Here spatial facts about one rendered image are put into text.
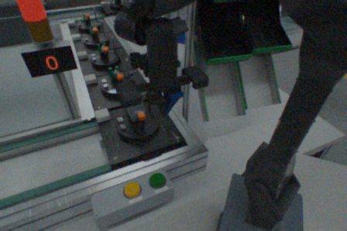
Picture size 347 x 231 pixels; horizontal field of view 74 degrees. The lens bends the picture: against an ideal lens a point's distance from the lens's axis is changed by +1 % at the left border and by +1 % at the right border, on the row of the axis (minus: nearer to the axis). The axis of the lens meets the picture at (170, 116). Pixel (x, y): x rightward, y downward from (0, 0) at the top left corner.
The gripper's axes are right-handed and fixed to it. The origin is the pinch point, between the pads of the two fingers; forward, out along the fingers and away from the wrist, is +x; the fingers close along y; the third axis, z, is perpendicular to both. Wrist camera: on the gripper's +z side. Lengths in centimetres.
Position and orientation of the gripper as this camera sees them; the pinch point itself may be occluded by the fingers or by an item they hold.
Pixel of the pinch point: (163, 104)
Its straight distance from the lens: 50.3
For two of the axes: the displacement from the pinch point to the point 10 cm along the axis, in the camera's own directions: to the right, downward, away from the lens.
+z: -4.1, -6.0, 6.9
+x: 0.0, 7.5, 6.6
